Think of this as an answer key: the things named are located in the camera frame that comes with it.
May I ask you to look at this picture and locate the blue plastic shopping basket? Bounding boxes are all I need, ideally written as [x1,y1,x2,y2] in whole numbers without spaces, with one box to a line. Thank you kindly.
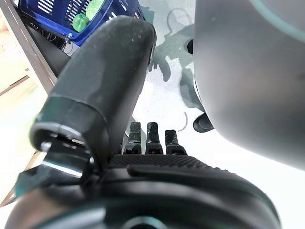
[18,0,146,46]

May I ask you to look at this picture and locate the black robot left foot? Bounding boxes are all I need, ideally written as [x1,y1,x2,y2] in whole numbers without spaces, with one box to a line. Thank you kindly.
[193,112,215,133]

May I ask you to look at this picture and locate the silver robot left leg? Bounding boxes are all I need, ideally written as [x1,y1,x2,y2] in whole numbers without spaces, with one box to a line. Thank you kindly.
[194,0,305,165]

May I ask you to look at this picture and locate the black robot right foot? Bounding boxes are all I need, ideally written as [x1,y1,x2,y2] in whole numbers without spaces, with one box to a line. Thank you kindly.
[186,38,195,55]

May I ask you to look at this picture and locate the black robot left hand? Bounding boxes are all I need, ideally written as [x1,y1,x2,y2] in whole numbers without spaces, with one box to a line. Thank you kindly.
[4,14,282,229]

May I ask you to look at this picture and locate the napa cabbage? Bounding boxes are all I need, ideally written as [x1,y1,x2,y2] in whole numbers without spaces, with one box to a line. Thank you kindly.
[85,0,105,21]

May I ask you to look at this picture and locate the black robot foot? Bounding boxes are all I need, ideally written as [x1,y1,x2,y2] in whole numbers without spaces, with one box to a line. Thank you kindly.
[193,112,215,133]
[186,38,195,55]

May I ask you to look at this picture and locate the green bell pepper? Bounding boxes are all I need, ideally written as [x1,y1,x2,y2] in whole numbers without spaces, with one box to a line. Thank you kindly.
[72,13,91,33]

